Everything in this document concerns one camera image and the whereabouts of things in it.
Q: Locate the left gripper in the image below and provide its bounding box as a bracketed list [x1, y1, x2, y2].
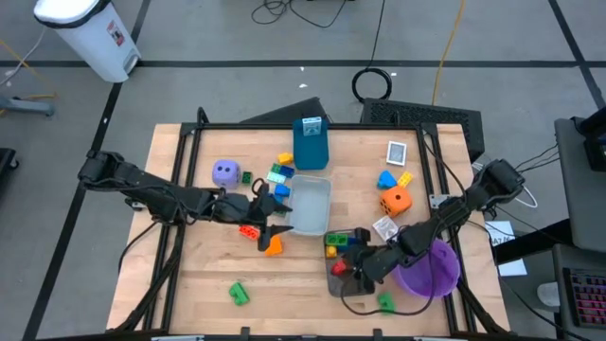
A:
[207, 188, 294, 252]

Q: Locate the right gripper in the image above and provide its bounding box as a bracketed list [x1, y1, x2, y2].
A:
[338, 227, 408, 295]

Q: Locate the purple foam die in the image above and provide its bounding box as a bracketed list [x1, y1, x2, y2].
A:
[211, 158, 242, 190]

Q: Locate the orange-red toy brick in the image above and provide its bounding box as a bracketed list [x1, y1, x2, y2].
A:
[238, 224, 261, 242]

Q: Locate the orange peg block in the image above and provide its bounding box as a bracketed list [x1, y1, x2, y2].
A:
[263, 235, 284, 258]

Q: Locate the smoky transparent tray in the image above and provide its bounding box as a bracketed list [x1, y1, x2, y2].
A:
[324, 228, 379, 298]

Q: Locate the white plastic bin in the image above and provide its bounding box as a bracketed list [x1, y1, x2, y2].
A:
[287, 174, 332, 237]

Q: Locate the green notched block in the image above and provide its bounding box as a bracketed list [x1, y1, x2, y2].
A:
[377, 292, 398, 316]
[228, 281, 251, 307]

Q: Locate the orange foam die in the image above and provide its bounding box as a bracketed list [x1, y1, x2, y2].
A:
[379, 185, 414, 219]

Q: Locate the teal plastic bin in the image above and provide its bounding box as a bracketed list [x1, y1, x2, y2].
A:
[292, 117, 331, 171]

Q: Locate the purple plastic bucket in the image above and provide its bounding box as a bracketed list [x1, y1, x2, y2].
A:
[390, 238, 461, 299]

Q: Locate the blue wedge block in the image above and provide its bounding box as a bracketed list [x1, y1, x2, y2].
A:
[377, 170, 399, 190]

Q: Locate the black slanted panel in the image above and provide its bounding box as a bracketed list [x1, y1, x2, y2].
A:
[239, 96, 329, 125]

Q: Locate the white paper sheet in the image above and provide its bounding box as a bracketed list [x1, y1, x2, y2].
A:
[485, 220, 528, 278]

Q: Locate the black perforated case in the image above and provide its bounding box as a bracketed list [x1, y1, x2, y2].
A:
[359, 98, 486, 160]

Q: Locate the white computer mouse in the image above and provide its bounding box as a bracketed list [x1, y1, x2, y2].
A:
[536, 280, 562, 308]

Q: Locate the grey desk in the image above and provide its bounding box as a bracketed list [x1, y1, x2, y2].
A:
[551, 116, 606, 341]

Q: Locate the backlit keyboard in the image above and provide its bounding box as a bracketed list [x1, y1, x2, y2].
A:
[561, 267, 606, 331]

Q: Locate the black computer monitor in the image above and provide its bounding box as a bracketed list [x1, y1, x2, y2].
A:
[572, 106, 606, 172]

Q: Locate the white trash can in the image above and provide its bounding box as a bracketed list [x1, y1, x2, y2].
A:
[32, 0, 142, 84]

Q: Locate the grey stand base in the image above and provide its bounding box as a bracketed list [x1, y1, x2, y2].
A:
[0, 93, 56, 118]

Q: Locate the black caster base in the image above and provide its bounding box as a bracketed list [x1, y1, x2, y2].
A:
[0, 147, 20, 181]

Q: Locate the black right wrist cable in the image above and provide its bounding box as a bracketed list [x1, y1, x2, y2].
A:
[339, 239, 436, 317]

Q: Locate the black table frame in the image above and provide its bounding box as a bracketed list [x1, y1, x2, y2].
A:
[113, 106, 510, 341]

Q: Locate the black coiled cable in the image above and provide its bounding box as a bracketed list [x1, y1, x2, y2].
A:
[350, 0, 393, 104]

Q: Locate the white cable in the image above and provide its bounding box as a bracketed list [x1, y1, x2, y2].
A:
[513, 184, 540, 209]

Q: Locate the black floor cable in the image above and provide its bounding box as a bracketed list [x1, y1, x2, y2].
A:
[250, 0, 349, 29]

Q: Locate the thin yellow cable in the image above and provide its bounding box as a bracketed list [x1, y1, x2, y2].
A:
[0, 37, 61, 117]

